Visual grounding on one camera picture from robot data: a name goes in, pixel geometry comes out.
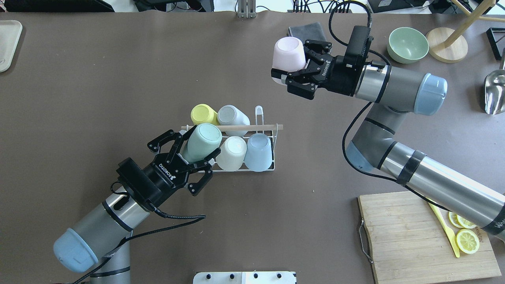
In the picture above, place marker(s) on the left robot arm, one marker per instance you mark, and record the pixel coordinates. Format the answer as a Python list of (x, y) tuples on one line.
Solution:
[(98, 245)]

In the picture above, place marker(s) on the white wire cup holder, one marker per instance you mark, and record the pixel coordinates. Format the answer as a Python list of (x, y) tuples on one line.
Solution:
[(245, 131)]

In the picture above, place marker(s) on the wooden mug tree stand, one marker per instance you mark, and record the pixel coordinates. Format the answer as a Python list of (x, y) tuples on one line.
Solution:
[(448, 45)]

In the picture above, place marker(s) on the pink cup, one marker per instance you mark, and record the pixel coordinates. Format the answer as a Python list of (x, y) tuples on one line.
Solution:
[(289, 55)]

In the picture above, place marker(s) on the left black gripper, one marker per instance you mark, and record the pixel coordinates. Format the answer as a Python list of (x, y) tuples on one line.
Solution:
[(158, 182)]

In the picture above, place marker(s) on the grey folded cloth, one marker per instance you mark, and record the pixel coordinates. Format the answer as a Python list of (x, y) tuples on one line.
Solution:
[(313, 31)]

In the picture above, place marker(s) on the yellow plastic knife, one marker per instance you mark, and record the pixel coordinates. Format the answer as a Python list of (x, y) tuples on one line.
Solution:
[(448, 231)]

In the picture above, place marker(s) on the wine glass rack tray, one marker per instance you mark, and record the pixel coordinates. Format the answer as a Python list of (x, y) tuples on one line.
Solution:
[(496, 38)]

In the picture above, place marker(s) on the metal scoop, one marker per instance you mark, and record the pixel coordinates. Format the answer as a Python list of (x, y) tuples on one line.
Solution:
[(494, 90)]

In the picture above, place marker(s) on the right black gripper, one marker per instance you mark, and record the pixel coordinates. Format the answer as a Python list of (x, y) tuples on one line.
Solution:
[(340, 75)]

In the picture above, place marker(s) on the cream tray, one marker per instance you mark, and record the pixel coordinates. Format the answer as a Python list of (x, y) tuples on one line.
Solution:
[(10, 32)]

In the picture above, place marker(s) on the grey cup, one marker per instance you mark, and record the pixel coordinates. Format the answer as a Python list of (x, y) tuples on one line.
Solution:
[(230, 115)]

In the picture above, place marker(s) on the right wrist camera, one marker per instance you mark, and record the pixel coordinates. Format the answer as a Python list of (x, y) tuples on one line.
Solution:
[(358, 46)]

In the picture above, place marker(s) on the yellow cup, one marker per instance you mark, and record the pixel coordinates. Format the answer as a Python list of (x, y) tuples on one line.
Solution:
[(203, 113)]

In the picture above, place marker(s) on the aluminium frame post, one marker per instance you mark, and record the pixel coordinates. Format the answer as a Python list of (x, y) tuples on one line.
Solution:
[(246, 9)]

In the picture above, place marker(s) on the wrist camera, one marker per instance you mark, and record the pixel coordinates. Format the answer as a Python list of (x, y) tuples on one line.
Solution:
[(137, 183), (358, 46)]

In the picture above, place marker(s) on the wooden cutting board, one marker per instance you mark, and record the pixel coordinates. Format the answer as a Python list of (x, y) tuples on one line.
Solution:
[(408, 245)]

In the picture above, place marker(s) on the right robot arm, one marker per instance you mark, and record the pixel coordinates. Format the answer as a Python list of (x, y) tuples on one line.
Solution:
[(455, 160)]

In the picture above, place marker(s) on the mint green bowl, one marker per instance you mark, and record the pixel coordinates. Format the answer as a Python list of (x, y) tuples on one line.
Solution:
[(407, 45)]

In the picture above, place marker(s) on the light blue cup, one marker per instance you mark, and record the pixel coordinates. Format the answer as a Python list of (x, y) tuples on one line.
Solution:
[(258, 157)]

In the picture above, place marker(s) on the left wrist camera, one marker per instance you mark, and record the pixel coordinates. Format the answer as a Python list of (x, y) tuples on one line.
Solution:
[(137, 183)]

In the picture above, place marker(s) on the white mounting plate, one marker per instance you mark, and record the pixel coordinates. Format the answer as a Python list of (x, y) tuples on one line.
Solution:
[(246, 277)]

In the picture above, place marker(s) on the cream white cup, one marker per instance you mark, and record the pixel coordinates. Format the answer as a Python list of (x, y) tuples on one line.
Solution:
[(232, 154)]

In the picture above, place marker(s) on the mint green cup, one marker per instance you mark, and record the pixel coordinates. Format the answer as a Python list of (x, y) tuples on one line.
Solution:
[(204, 140)]

